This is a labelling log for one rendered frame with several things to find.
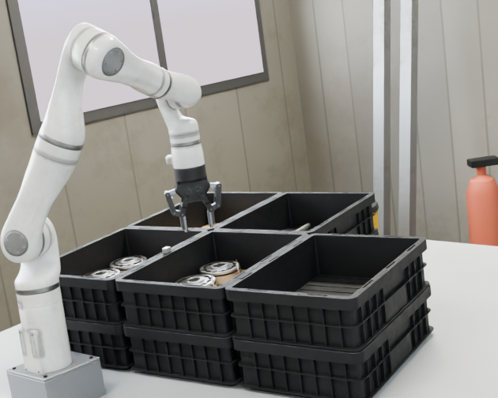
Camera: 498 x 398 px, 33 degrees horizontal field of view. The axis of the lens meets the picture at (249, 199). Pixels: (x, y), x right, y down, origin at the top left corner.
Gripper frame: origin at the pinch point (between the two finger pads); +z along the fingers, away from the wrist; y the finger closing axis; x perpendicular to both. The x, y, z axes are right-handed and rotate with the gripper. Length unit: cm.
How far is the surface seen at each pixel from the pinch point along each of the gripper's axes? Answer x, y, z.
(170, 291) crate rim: -20.7, -10.8, 8.6
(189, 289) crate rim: -24.4, -7.1, 7.7
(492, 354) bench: -40, 53, 30
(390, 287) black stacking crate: -37, 33, 12
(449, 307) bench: -11, 57, 30
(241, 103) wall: 259, 67, 2
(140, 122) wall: 216, 8, -1
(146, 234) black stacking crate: 33.0, -10.3, 8.9
